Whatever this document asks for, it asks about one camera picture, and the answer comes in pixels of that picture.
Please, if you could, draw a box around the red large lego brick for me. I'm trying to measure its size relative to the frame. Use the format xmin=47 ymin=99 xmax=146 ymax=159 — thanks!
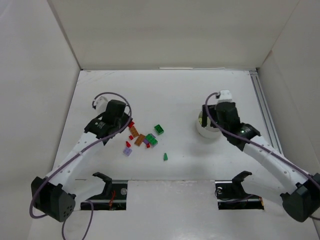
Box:
xmin=128 ymin=121 xmax=135 ymax=128

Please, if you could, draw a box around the white round divided container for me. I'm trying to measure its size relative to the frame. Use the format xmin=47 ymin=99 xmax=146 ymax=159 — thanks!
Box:
xmin=195 ymin=111 xmax=222 ymax=139

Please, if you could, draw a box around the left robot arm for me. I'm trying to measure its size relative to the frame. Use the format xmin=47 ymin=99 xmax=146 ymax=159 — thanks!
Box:
xmin=31 ymin=99 xmax=132 ymax=223

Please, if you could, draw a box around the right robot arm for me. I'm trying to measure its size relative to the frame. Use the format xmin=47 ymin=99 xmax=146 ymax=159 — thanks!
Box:
xmin=202 ymin=101 xmax=320 ymax=223

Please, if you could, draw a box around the brown 2x3 lego plate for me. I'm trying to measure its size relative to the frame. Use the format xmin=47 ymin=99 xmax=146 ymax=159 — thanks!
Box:
xmin=129 ymin=126 xmax=140 ymax=138

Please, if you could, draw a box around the small red lego wedge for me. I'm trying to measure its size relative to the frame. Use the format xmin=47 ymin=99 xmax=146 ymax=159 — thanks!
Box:
xmin=125 ymin=141 xmax=131 ymax=148

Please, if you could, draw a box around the lavender 2x2 lego brick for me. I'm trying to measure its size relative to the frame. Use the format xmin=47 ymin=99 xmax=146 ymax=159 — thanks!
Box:
xmin=123 ymin=147 xmax=132 ymax=157

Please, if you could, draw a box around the green 2x4 lego brick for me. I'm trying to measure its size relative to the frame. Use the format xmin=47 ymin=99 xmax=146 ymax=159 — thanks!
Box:
xmin=145 ymin=133 xmax=158 ymax=147

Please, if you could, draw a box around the green 2x2 lego brick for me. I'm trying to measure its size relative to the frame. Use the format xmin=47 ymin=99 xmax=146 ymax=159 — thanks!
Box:
xmin=154 ymin=124 xmax=164 ymax=135

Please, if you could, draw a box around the small dark green lego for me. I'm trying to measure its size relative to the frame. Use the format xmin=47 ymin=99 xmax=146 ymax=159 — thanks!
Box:
xmin=163 ymin=152 xmax=168 ymax=161

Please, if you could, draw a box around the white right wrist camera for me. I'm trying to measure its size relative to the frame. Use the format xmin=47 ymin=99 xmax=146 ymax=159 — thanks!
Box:
xmin=215 ymin=90 xmax=233 ymax=104

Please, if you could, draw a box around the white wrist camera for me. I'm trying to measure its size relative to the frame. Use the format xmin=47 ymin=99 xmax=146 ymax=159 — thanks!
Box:
xmin=93 ymin=96 xmax=108 ymax=114
xmin=215 ymin=90 xmax=233 ymax=104

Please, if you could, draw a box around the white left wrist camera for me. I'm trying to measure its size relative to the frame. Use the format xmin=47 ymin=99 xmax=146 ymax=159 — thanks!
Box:
xmin=93 ymin=96 xmax=108 ymax=114

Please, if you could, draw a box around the aluminium rail right side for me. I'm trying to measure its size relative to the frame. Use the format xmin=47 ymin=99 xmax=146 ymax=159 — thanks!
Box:
xmin=249 ymin=70 xmax=283 ymax=154

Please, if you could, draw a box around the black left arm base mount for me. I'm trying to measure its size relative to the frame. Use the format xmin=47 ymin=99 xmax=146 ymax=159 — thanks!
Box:
xmin=77 ymin=172 xmax=128 ymax=211

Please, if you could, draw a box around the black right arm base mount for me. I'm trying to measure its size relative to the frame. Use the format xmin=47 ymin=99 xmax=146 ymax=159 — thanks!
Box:
xmin=214 ymin=171 xmax=265 ymax=210

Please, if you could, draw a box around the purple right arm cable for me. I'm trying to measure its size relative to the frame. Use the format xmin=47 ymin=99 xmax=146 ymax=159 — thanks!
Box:
xmin=204 ymin=92 xmax=320 ymax=183

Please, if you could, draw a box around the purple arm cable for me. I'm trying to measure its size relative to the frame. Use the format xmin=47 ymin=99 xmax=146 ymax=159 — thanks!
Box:
xmin=29 ymin=91 xmax=133 ymax=240
xmin=204 ymin=92 xmax=320 ymax=183

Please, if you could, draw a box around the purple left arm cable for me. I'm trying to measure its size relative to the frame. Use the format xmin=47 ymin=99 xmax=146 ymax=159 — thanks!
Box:
xmin=29 ymin=91 xmax=133 ymax=240

